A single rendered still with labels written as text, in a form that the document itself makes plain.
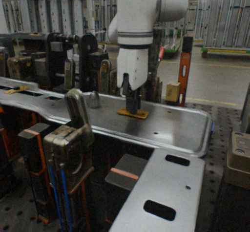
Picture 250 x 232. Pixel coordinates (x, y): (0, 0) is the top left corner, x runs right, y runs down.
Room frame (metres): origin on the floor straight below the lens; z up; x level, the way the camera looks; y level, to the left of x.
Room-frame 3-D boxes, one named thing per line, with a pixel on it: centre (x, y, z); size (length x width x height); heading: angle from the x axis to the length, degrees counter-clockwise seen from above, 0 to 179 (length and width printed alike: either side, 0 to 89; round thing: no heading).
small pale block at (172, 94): (0.59, -0.15, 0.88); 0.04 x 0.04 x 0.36; 65
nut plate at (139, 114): (0.51, -0.03, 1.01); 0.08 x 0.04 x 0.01; 65
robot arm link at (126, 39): (0.51, -0.03, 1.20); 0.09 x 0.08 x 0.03; 155
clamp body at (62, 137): (0.35, 0.12, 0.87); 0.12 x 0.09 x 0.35; 155
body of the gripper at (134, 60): (0.51, -0.03, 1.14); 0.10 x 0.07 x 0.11; 155
